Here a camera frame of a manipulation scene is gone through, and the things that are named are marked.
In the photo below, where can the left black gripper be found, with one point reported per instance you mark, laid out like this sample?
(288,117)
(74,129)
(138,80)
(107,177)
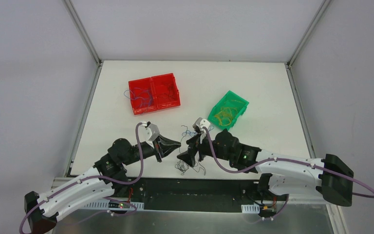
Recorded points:
(157,149)

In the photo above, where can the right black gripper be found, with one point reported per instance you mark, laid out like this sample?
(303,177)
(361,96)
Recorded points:
(198,149)

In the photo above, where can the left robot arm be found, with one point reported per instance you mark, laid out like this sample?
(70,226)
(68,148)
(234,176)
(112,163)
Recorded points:
(106,178)

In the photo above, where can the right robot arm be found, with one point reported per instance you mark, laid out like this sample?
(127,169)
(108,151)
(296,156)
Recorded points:
(329,177)

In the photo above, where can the red double bin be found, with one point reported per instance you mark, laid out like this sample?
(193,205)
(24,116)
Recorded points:
(153,94)

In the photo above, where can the green bin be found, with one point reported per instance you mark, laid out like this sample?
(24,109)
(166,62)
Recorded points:
(228,109)

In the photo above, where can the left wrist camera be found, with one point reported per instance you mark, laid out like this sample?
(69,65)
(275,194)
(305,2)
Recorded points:
(150,132)

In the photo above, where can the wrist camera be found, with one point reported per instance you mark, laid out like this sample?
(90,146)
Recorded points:
(201,126)
(150,132)

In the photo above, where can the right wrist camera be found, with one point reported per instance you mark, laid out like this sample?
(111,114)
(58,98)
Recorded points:
(201,126)

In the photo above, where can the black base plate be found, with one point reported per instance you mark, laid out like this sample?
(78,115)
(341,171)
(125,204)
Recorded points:
(194,195)

